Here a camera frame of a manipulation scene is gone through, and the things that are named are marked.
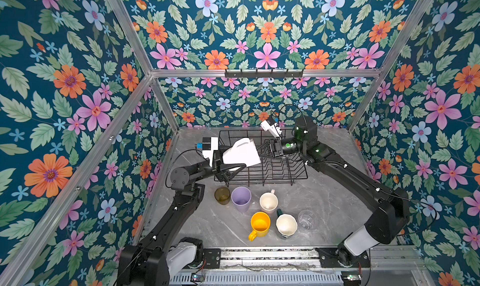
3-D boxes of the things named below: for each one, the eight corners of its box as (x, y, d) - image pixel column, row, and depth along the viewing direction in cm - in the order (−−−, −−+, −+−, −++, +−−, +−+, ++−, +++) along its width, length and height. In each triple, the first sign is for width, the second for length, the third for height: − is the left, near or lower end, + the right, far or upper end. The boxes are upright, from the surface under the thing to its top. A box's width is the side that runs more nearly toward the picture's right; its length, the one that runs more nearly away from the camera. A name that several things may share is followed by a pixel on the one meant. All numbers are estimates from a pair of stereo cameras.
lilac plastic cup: (233, 214, 87) (230, 204, 77) (234, 197, 92) (232, 186, 82) (251, 214, 87) (250, 204, 77) (251, 197, 92) (251, 186, 82)
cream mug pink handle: (263, 219, 85) (263, 211, 78) (256, 203, 90) (256, 194, 83) (279, 212, 87) (281, 204, 80) (272, 197, 92) (273, 188, 84)
